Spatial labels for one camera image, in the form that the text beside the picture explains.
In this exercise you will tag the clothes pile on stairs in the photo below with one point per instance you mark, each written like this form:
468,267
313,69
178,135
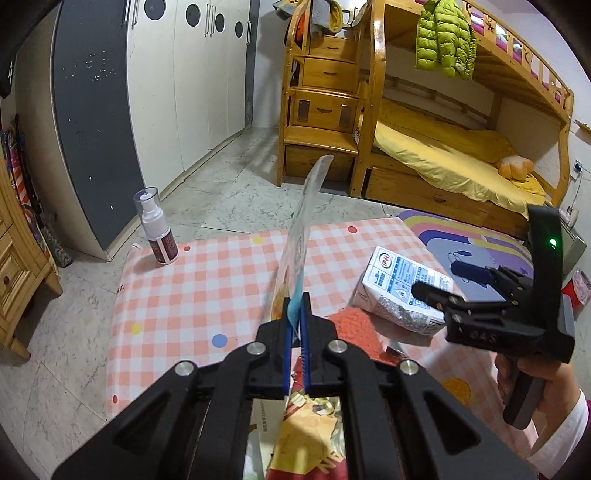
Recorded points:
326,15

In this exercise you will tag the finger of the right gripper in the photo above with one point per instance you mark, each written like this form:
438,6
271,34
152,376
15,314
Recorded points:
509,284
451,303

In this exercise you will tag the white milk carton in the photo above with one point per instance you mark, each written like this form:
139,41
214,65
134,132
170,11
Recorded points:
385,290

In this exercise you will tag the pink checkered tablecloth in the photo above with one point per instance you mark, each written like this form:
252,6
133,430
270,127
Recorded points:
213,297

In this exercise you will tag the pink trash bag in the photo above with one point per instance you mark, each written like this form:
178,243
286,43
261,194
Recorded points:
578,290

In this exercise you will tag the rainbow purple rug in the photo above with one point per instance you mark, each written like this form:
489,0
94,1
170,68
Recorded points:
449,241

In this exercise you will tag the yellow bed sheet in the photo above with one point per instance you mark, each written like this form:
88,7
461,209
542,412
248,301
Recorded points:
453,158

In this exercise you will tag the white and grey wardrobe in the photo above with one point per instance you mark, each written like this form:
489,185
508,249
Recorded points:
115,96

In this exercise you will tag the green puffer jacket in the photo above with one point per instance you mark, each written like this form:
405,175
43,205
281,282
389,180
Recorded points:
445,40

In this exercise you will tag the clear plastic wrapper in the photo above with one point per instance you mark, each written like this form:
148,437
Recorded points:
288,289

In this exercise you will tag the white spray bottle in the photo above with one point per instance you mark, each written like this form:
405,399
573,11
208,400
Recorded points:
155,226

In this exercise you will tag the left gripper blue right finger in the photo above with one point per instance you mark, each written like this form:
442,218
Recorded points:
399,422

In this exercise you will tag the orange knitted cloth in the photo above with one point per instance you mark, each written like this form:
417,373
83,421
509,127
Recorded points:
354,326

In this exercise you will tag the orange plush toy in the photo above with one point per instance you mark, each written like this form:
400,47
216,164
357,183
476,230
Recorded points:
515,167

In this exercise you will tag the wooden bunk bed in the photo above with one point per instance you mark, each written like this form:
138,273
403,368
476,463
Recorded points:
516,72

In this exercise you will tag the red gift box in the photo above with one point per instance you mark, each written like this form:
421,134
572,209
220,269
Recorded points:
311,443

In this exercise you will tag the grey bedside cabinet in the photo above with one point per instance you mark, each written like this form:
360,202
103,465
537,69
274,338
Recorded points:
573,247

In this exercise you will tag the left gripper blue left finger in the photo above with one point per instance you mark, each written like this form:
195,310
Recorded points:
193,422

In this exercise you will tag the wooden glass-door cabinet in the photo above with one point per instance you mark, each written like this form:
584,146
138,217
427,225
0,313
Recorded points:
24,267

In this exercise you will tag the wooden stair drawers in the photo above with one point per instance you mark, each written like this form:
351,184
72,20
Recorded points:
320,98

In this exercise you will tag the right hand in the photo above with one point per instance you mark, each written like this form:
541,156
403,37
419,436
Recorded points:
561,391

